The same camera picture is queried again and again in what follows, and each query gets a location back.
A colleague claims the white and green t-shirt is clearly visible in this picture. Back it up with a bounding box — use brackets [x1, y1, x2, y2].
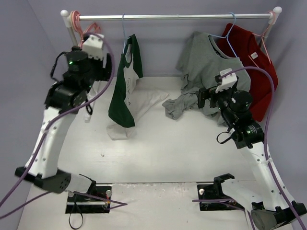
[106, 34, 168, 140]

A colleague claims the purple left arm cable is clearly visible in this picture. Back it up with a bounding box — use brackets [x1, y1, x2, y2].
[0, 33, 128, 214]

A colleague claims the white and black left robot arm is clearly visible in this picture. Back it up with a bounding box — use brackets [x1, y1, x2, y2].
[15, 46, 114, 201]

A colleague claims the blue hanger with grey shirt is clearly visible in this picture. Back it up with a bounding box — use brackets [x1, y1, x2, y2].
[209, 12, 239, 58]

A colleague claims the silver and white clothes rack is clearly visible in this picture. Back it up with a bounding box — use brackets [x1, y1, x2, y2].
[59, 6, 283, 123]

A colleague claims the grey t-shirt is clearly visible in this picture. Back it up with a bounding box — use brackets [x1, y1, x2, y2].
[162, 31, 243, 120]

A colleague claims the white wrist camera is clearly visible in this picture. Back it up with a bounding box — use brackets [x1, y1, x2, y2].
[215, 68, 238, 93]
[82, 34, 104, 61]

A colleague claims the pink hanger bundle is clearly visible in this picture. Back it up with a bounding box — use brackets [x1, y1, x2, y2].
[70, 11, 101, 45]

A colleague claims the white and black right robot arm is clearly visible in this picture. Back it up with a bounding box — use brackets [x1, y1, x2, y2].
[197, 86, 307, 230]

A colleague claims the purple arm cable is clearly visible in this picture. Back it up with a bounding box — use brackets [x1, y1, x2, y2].
[191, 67, 307, 230]
[0, 33, 128, 214]

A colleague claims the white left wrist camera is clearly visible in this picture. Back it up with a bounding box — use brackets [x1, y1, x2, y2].
[82, 34, 104, 61]

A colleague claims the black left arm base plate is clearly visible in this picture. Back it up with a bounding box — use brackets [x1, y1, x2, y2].
[65, 184, 112, 214]

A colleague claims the red t-shirt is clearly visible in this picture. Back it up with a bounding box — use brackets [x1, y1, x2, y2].
[217, 23, 278, 122]

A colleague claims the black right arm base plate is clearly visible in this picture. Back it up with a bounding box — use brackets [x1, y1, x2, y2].
[197, 173, 245, 211]

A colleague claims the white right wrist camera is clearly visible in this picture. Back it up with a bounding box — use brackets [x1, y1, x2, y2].
[215, 68, 238, 93]

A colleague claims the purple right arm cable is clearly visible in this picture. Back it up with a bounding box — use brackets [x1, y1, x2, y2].
[191, 67, 307, 230]

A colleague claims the pink hanger with red shirt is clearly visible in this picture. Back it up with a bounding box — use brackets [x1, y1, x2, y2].
[253, 11, 276, 64]

